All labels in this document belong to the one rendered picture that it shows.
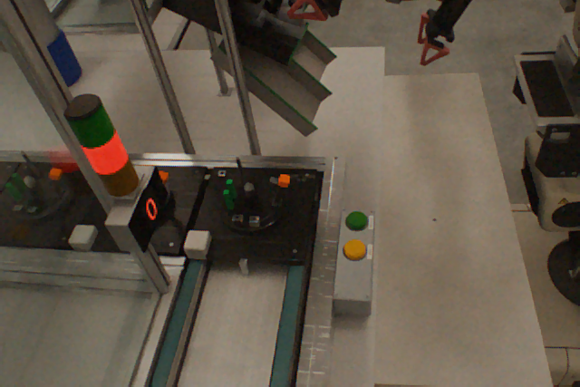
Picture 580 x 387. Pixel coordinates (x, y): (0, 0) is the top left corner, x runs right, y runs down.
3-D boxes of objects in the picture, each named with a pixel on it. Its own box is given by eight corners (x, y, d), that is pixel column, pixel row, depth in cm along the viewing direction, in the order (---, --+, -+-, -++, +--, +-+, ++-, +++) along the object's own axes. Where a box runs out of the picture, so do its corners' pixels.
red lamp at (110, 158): (132, 149, 75) (120, 124, 72) (120, 175, 72) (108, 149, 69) (101, 149, 76) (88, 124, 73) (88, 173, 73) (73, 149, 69)
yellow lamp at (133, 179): (143, 172, 79) (133, 149, 76) (132, 198, 76) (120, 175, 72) (113, 171, 80) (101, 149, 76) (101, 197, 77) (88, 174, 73)
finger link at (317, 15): (275, 8, 99) (317, -14, 94) (283, -11, 104) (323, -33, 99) (295, 35, 103) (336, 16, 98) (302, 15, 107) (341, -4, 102)
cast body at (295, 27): (304, 27, 109) (314, -1, 104) (300, 40, 106) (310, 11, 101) (265, 14, 108) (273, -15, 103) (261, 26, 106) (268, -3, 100)
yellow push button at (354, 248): (365, 245, 102) (365, 239, 101) (364, 262, 100) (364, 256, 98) (345, 244, 103) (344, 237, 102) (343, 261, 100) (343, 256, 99)
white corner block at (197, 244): (214, 242, 107) (209, 230, 104) (208, 260, 104) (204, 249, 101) (192, 240, 108) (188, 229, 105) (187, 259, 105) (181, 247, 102)
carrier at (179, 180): (209, 171, 121) (196, 132, 112) (180, 258, 105) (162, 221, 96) (114, 169, 126) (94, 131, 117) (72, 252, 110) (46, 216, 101)
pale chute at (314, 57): (326, 64, 138) (337, 56, 135) (313, 96, 130) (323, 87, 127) (245, -8, 130) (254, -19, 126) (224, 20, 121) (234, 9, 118)
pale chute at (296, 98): (321, 101, 128) (333, 92, 125) (305, 138, 120) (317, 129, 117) (232, 24, 120) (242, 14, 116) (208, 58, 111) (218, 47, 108)
